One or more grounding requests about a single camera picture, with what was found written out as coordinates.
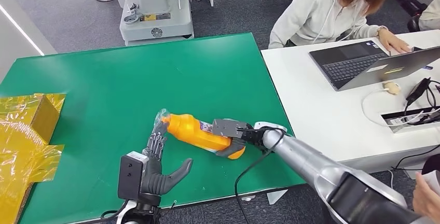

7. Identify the person's left hand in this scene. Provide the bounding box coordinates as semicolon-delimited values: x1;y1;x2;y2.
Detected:
377;26;412;54

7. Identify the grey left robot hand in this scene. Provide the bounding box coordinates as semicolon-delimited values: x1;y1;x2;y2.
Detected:
140;120;194;197

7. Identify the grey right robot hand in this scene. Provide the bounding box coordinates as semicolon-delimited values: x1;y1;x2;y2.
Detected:
211;118;250;158

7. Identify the orange bottle with clear cap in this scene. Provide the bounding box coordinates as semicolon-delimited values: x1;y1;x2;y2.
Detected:
155;108;247;161

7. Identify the black chair base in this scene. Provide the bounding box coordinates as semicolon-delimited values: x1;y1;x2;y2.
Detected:
394;0;428;17

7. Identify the person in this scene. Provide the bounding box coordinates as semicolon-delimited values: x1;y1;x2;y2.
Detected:
411;153;440;224
418;2;440;32
268;0;413;55

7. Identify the beige computer mouse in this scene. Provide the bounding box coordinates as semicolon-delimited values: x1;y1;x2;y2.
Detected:
382;81;402;95

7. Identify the black power adapter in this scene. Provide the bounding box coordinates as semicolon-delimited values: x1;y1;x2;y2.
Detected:
405;77;432;106

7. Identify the dark grey laptop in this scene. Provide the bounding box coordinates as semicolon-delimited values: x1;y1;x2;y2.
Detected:
308;39;440;92

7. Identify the white desk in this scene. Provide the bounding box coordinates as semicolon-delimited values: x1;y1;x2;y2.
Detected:
260;29;440;182

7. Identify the white triangular floor marker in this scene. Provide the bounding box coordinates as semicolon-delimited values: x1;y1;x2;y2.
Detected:
266;189;288;205

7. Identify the yellow film wrapped cardboard box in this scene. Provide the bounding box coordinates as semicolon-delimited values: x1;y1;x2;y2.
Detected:
0;93;66;224

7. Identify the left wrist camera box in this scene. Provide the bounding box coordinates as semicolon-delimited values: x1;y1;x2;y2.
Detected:
117;151;149;202

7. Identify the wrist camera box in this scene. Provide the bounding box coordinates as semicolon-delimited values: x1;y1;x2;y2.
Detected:
117;151;149;202
253;121;288;134

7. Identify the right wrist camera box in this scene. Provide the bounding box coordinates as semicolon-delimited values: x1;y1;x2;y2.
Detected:
253;121;288;134

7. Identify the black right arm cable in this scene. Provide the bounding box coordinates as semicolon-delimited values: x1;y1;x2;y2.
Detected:
234;129;286;224

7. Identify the white desk cable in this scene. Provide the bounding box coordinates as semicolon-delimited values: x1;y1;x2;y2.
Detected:
360;88;440;128

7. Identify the desk cable tray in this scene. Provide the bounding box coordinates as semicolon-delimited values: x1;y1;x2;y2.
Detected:
380;105;440;134

